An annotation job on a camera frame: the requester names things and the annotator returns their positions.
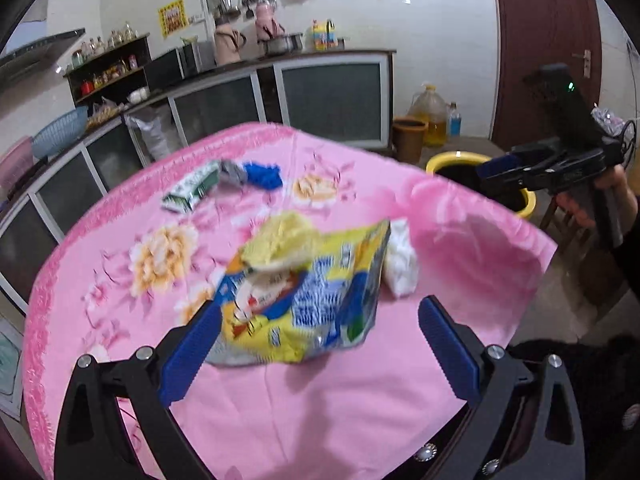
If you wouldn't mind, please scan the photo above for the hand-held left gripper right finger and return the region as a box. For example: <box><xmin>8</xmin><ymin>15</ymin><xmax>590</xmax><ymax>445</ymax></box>
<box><xmin>418</xmin><ymin>295</ymin><xmax>587</xmax><ymax>480</ymax></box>

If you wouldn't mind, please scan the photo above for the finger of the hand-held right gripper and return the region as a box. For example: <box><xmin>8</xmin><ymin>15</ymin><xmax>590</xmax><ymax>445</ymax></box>
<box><xmin>482</xmin><ymin>171</ymin><xmax>552</xmax><ymax>197</ymax></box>
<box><xmin>475</xmin><ymin>152</ymin><xmax>550</xmax><ymax>180</ymax></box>

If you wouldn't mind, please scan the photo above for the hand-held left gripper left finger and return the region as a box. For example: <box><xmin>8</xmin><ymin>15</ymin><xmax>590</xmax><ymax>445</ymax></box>
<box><xmin>54</xmin><ymin>301</ymin><xmax>223</xmax><ymax>480</ymax></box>

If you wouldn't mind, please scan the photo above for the yellow rimmed trash bin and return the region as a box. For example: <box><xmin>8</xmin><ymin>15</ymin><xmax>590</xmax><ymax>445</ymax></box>
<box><xmin>425</xmin><ymin>150</ymin><xmax>537</xmax><ymax>220</ymax></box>

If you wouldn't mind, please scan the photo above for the white tissue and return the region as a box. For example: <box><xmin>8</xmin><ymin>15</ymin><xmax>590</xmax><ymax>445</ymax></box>
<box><xmin>383</xmin><ymin>217</ymin><xmax>420</xmax><ymax>297</ymax></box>

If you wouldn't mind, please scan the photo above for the yellow snack packet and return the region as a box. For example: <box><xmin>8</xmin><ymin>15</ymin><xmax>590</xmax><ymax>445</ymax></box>
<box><xmin>207</xmin><ymin>219</ymin><xmax>392</xmax><ymax>367</ymax></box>

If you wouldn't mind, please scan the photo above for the yellow plastic bag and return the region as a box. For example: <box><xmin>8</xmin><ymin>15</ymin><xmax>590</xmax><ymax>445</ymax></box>
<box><xmin>242</xmin><ymin>211</ymin><xmax>322</xmax><ymax>274</ymax></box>

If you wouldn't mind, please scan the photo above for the green white drink carton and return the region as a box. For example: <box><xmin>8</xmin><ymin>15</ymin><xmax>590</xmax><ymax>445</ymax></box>
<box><xmin>160</xmin><ymin>159</ymin><xmax>221</xmax><ymax>214</ymax></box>

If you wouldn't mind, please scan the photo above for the grey wrapper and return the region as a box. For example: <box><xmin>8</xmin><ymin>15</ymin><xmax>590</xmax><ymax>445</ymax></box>
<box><xmin>220</xmin><ymin>158</ymin><xmax>249</xmax><ymax>187</ymax></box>

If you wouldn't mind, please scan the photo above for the blue plastic scrap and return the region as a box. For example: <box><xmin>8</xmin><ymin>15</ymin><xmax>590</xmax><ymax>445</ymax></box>
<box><xmin>243</xmin><ymin>160</ymin><xmax>282</xmax><ymax>191</ymax></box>

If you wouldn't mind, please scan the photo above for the person's right hand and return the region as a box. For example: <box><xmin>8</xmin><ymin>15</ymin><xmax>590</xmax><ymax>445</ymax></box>
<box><xmin>555</xmin><ymin>164</ymin><xmax>640</xmax><ymax>241</ymax></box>

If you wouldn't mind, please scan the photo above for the dark red door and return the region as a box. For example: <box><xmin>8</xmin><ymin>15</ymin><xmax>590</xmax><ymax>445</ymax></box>
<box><xmin>489</xmin><ymin>0</ymin><xmax>604</xmax><ymax>157</ymax></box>

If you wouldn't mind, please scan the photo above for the large cooking oil bottle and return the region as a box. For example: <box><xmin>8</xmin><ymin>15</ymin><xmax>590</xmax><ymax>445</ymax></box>
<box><xmin>407</xmin><ymin>83</ymin><xmax>449</xmax><ymax>149</ymax></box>

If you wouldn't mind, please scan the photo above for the brown plastic bucket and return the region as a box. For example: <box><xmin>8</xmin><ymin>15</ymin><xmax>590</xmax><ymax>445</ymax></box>
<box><xmin>392</xmin><ymin>116</ymin><xmax>429</xmax><ymax>164</ymax></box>

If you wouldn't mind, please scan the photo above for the pink floral tablecloth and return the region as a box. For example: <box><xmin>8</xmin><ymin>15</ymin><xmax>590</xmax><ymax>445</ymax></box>
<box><xmin>22</xmin><ymin>122</ymin><xmax>559</xmax><ymax>480</ymax></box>

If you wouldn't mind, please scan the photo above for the kitchen counter cabinet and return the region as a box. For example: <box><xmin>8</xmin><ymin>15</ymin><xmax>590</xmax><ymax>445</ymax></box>
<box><xmin>0</xmin><ymin>49</ymin><xmax>397</xmax><ymax>316</ymax></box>

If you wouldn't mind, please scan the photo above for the yellow dish soap bottle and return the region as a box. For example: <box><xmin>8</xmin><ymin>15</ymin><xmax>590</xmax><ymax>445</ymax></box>
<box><xmin>310</xmin><ymin>18</ymin><xmax>337</xmax><ymax>52</ymax></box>

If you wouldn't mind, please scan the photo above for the white sack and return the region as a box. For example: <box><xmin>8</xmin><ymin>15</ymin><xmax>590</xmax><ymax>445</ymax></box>
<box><xmin>124</xmin><ymin>109</ymin><xmax>174</xmax><ymax>162</ymax></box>

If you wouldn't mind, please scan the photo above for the steel cooking pot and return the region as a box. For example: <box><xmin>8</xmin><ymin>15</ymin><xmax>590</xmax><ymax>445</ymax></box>
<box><xmin>263</xmin><ymin>32</ymin><xmax>304</xmax><ymax>56</ymax></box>

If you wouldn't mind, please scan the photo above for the clear bag of snacks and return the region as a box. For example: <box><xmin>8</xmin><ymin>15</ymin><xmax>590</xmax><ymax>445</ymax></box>
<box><xmin>87</xmin><ymin>97</ymin><xmax>124</xmax><ymax>129</ymax></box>

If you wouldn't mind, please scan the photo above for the blue plastic basket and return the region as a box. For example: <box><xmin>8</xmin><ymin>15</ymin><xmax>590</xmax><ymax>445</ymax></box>
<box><xmin>30</xmin><ymin>106</ymin><xmax>90</xmax><ymax>160</ymax></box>

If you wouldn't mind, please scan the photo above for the pink plastic basin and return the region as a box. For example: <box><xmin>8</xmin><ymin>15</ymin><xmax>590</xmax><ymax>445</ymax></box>
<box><xmin>0</xmin><ymin>135</ymin><xmax>37</xmax><ymax>187</ymax></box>

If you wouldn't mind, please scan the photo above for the pink thermos jug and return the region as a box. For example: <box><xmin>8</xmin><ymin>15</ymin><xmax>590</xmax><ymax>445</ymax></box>
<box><xmin>213</xmin><ymin>18</ymin><xmax>247</xmax><ymax>66</ymax></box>
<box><xmin>254</xmin><ymin>2</ymin><xmax>286</xmax><ymax>47</ymax></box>

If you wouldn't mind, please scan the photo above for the black microwave oven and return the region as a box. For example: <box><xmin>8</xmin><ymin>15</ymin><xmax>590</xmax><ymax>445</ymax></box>
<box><xmin>144</xmin><ymin>44</ymin><xmax>202</xmax><ymax>92</ymax></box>

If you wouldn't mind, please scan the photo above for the dark wooden spice shelf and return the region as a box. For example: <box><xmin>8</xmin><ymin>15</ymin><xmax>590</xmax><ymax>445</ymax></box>
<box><xmin>63</xmin><ymin>33</ymin><xmax>151</xmax><ymax>107</ymax></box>

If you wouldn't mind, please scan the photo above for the row of glass bottles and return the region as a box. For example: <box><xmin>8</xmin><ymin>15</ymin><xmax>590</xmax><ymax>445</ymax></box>
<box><xmin>70</xmin><ymin>21</ymin><xmax>139</xmax><ymax>63</ymax></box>

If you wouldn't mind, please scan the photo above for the steel range hood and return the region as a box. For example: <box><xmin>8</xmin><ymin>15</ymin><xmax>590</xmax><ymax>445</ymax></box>
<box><xmin>0</xmin><ymin>28</ymin><xmax>86</xmax><ymax>81</ymax></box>

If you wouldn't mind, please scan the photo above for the yellow wall poster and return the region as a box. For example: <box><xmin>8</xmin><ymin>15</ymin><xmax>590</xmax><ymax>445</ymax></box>
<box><xmin>158</xmin><ymin>2</ymin><xmax>189</xmax><ymax>39</ymax></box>

